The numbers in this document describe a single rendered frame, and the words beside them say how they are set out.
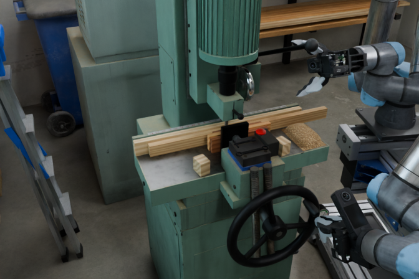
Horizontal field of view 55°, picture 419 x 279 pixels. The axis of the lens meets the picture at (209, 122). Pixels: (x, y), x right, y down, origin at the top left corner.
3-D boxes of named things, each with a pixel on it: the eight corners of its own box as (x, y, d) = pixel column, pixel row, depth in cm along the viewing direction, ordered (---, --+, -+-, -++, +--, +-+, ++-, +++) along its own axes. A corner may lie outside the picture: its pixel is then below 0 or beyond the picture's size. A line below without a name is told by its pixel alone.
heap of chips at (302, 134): (303, 151, 129) (304, 141, 127) (280, 129, 140) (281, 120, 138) (326, 145, 132) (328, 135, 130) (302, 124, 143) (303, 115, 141)
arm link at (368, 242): (370, 238, 83) (401, 228, 86) (355, 233, 88) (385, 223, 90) (376, 273, 84) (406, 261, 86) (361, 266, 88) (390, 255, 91)
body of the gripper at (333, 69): (330, 50, 107) (367, 45, 111) (312, 52, 115) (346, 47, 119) (333, 79, 108) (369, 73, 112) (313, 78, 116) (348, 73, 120)
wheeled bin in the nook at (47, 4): (47, 144, 292) (14, 10, 242) (39, 111, 334) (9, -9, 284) (134, 124, 316) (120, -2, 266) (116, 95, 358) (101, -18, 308)
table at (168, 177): (159, 230, 108) (158, 213, 105) (134, 165, 132) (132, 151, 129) (346, 177, 127) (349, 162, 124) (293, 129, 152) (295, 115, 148)
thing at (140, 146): (135, 156, 126) (134, 143, 124) (134, 153, 128) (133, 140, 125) (300, 120, 146) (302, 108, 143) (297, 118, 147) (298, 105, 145)
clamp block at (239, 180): (237, 200, 114) (239, 175, 109) (219, 172, 124) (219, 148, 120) (284, 187, 118) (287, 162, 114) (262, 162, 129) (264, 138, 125)
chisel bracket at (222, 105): (222, 126, 126) (223, 102, 121) (206, 106, 137) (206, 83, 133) (244, 121, 128) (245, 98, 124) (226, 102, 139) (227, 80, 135)
